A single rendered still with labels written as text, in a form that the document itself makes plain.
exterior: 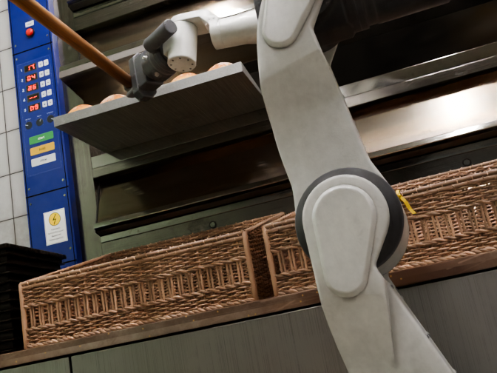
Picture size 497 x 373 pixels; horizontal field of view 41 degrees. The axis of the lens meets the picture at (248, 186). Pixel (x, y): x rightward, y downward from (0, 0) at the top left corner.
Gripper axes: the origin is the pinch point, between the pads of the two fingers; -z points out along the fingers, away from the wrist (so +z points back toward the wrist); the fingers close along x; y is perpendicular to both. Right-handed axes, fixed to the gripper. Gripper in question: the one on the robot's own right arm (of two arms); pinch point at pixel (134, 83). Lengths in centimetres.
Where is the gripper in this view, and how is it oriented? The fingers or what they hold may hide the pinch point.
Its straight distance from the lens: 172.7
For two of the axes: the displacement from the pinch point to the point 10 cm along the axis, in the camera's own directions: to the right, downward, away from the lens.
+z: 6.1, -3.1, -7.3
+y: -7.7, -0.2, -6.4
